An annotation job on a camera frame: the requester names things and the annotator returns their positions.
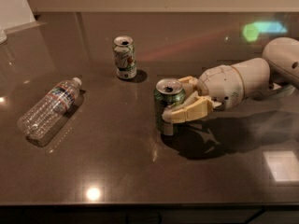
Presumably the white green soda can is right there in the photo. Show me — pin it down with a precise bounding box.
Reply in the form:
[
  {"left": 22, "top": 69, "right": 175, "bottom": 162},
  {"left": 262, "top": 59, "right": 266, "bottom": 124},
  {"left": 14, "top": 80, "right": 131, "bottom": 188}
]
[{"left": 113, "top": 35, "right": 136, "bottom": 80}]

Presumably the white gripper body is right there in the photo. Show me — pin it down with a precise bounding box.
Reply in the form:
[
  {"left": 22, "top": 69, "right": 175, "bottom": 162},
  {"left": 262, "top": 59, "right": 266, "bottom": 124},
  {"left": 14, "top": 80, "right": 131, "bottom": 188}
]
[{"left": 197, "top": 65, "right": 245, "bottom": 110}]

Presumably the clear plastic water bottle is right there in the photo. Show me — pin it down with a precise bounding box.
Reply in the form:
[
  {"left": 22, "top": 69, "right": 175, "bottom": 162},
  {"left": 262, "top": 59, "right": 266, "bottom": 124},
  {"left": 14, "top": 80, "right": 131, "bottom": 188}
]
[{"left": 17, "top": 77, "right": 82, "bottom": 140}]

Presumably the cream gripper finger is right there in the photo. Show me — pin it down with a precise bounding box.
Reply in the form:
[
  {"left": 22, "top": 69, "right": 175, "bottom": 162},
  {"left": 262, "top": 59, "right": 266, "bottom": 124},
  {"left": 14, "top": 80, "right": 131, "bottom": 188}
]
[
  {"left": 162, "top": 91, "right": 221, "bottom": 123},
  {"left": 178, "top": 76, "right": 198, "bottom": 97}
]

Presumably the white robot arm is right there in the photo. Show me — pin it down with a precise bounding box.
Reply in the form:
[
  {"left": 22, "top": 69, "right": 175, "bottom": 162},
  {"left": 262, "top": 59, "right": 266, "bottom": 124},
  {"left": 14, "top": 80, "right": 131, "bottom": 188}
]
[{"left": 162, "top": 37, "right": 299, "bottom": 123}]

